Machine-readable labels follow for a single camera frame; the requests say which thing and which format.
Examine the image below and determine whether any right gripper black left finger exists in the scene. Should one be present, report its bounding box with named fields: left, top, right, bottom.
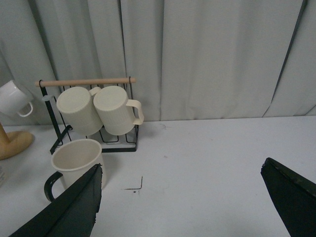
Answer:
left=11, top=164, right=103, bottom=237

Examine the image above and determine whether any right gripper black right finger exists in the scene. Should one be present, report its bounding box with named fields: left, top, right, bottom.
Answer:
left=261, top=158, right=316, bottom=237

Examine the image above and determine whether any cream enamel mug black handle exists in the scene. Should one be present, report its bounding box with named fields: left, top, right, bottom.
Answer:
left=44, top=139, right=107, bottom=201

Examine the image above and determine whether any wooden mug tree stand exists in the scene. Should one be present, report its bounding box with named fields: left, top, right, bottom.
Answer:
left=0, top=124, right=34, bottom=160

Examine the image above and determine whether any cream ribbed mug right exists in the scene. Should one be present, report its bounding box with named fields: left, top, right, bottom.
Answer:
left=93, top=85, right=144, bottom=136

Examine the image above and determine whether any cream ribbed mug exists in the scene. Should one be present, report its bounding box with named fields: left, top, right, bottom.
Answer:
left=56, top=86, right=103, bottom=136
left=93, top=85, right=144, bottom=136

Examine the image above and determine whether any cream ribbed mug left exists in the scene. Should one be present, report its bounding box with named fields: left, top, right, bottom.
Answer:
left=56, top=86, right=103, bottom=136

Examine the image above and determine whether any white ceramic mug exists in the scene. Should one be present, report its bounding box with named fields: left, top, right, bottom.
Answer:
left=0, top=80, right=34, bottom=118

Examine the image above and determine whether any grey curtain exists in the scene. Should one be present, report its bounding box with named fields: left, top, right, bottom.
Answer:
left=0, top=0, right=316, bottom=125

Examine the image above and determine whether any black wire cup rack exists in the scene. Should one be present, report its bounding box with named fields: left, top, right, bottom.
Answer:
left=35, top=78, right=139, bottom=154

